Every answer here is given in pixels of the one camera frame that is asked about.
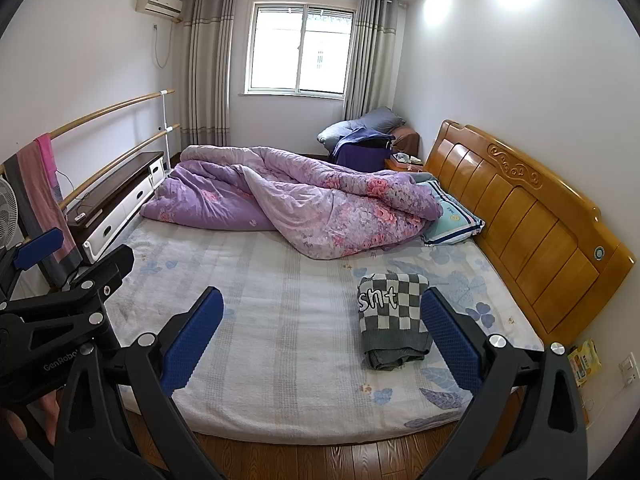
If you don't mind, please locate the brown chair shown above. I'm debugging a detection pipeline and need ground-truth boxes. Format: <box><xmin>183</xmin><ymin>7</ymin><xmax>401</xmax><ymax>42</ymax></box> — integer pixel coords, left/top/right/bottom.
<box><xmin>390</xmin><ymin>124</ymin><xmax>420</xmax><ymax>156</ymax></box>

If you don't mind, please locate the pale printed bed sheet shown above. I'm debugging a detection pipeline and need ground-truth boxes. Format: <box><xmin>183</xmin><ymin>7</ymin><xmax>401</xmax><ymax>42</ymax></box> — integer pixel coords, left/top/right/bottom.
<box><xmin>100</xmin><ymin>217</ymin><xmax>545</xmax><ymax>446</ymax></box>

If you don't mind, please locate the wooden nightstand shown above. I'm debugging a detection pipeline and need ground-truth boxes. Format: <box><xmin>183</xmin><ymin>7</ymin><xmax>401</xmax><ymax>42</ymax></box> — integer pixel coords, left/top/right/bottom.
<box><xmin>384</xmin><ymin>152</ymin><xmax>426</xmax><ymax>173</ymax></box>

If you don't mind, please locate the white wall socket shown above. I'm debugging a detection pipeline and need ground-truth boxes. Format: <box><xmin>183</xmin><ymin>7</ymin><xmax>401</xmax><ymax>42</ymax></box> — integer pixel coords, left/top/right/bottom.
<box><xmin>620</xmin><ymin>355</ymin><xmax>640</xmax><ymax>386</ymax></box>

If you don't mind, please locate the purple floral quilt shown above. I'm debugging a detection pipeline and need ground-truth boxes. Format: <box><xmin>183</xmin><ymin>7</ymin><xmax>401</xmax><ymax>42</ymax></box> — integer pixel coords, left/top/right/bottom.
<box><xmin>140</xmin><ymin>145</ymin><xmax>443</xmax><ymax>261</ymax></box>

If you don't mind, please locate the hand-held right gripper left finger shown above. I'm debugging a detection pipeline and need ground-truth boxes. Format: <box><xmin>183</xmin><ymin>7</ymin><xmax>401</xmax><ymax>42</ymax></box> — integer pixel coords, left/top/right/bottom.
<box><xmin>54</xmin><ymin>286</ymin><xmax>225</xmax><ymax>480</ymax></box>

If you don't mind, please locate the white framed window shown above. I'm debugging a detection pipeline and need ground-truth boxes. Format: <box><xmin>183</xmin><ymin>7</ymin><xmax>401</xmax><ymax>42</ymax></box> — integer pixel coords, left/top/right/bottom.
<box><xmin>243</xmin><ymin>1</ymin><xmax>357</xmax><ymax>97</ymax></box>

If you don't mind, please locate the white dark-topped low cabinet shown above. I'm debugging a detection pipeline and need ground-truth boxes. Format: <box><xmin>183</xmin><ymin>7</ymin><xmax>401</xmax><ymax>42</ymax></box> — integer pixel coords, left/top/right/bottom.
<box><xmin>65</xmin><ymin>151</ymin><xmax>168</xmax><ymax>265</ymax></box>

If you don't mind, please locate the blue grey pillow pile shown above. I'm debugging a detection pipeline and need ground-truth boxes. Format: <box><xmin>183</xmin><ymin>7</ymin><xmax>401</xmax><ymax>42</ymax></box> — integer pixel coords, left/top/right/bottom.
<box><xmin>317</xmin><ymin>106</ymin><xmax>407</xmax><ymax>147</ymax></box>

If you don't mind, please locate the pink towel on rail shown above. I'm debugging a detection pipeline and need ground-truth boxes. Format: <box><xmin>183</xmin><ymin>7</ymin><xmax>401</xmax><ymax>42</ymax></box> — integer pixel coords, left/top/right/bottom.
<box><xmin>2</xmin><ymin>140</ymin><xmax>83</xmax><ymax>288</ymax></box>

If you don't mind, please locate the dark purple cloth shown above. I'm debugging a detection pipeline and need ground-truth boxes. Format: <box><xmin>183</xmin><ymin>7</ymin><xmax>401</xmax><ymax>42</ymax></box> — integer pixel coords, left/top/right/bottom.
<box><xmin>331</xmin><ymin>130</ymin><xmax>396</xmax><ymax>168</ymax></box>

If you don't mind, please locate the yellow packet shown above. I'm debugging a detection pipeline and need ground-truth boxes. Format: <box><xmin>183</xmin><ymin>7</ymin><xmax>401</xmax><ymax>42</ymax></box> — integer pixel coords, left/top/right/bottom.
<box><xmin>567</xmin><ymin>339</ymin><xmax>601</xmax><ymax>388</ymax></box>

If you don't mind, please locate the grey white checkered cardigan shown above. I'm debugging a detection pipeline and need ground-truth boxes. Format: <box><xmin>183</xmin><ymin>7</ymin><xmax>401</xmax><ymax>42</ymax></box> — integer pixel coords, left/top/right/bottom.
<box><xmin>356</xmin><ymin>271</ymin><xmax>434</xmax><ymax>372</ymax></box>

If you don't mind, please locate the white wall air conditioner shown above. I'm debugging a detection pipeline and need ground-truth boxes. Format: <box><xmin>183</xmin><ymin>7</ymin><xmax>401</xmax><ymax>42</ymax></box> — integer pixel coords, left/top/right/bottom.
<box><xmin>136</xmin><ymin>0</ymin><xmax>183</xmax><ymax>23</ymax></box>

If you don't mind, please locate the white standing fan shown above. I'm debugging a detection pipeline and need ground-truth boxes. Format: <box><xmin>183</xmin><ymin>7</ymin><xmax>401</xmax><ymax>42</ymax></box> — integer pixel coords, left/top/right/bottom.
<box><xmin>0</xmin><ymin>177</ymin><xmax>21</xmax><ymax>251</ymax></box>

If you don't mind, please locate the person's left hand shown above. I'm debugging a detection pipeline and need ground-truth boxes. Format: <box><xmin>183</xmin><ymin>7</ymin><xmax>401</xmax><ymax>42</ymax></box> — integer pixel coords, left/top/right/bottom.
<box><xmin>0</xmin><ymin>392</ymin><xmax>61</xmax><ymax>446</ymax></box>

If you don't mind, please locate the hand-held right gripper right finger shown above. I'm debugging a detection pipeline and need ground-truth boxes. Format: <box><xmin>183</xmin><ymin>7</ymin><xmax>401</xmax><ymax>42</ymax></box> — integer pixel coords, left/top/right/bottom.
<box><xmin>421</xmin><ymin>287</ymin><xmax>589</xmax><ymax>480</ymax></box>

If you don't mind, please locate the air conditioner cable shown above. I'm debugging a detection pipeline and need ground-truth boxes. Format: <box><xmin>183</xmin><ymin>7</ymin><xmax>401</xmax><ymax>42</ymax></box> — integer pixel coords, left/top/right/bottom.
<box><xmin>151</xmin><ymin>24</ymin><xmax>173</xmax><ymax>70</ymax></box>

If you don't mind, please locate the striped blue white pillow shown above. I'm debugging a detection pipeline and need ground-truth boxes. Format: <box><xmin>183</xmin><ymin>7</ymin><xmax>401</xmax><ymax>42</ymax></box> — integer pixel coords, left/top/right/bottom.
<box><xmin>422</xmin><ymin>180</ymin><xmax>486</xmax><ymax>247</ymax></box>

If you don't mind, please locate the wooden bed headboard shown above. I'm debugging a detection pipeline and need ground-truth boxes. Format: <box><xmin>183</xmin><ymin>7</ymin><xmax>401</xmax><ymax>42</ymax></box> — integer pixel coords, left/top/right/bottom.
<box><xmin>424</xmin><ymin>120</ymin><xmax>637</xmax><ymax>347</ymax></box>

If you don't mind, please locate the grey striped curtain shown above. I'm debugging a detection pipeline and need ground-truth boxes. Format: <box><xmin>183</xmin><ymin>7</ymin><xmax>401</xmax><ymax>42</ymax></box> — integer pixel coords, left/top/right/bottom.
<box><xmin>180</xmin><ymin>0</ymin><xmax>237</xmax><ymax>148</ymax></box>
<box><xmin>342</xmin><ymin>0</ymin><xmax>408</xmax><ymax>123</ymax></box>

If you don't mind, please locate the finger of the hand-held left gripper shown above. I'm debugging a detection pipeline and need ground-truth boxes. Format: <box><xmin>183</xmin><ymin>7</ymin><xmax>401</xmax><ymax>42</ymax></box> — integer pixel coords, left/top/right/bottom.
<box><xmin>0</xmin><ymin>227</ymin><xmax>66</xmax><ymax>301</ymax></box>
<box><xmin>47</xmin><ymin>245</ymin><xmax>136</xmax><ymax>331</ymax></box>

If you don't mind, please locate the wooden double wall barre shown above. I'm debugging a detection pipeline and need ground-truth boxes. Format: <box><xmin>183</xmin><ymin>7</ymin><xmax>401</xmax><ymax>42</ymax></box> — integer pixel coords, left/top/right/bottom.
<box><xmin>0</xmin><ymin>89</ymin><xmax>181</xmax><ymax>211</ymax></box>

